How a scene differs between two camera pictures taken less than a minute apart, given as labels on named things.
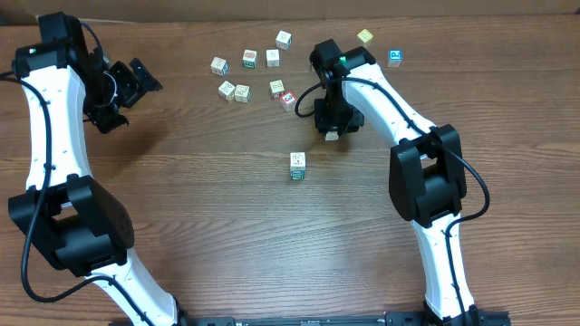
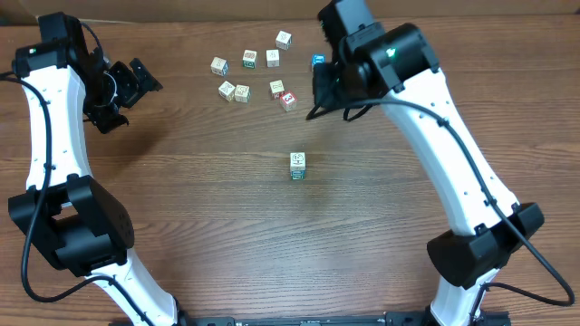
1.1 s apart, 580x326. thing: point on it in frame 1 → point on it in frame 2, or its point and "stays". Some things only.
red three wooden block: (288, 100) stays
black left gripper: (133, 81) stays
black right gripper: (338, 125) → (320, 84)
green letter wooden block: (297, 174) stays
